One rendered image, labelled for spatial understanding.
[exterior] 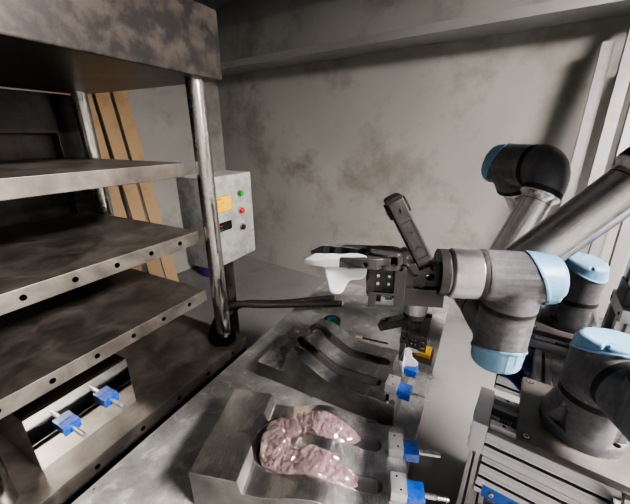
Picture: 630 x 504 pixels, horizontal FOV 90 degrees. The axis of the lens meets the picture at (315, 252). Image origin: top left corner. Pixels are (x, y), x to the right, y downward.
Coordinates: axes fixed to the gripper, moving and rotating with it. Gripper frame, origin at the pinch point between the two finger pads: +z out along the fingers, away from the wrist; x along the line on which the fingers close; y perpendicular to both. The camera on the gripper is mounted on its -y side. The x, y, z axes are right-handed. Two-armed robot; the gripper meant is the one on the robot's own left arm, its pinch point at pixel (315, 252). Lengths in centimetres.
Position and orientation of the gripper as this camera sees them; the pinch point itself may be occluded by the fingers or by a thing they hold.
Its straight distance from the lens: 50.2
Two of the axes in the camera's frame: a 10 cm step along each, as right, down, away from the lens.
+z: -9.9, -0.5, 1.4
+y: -0.2, 9.8, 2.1
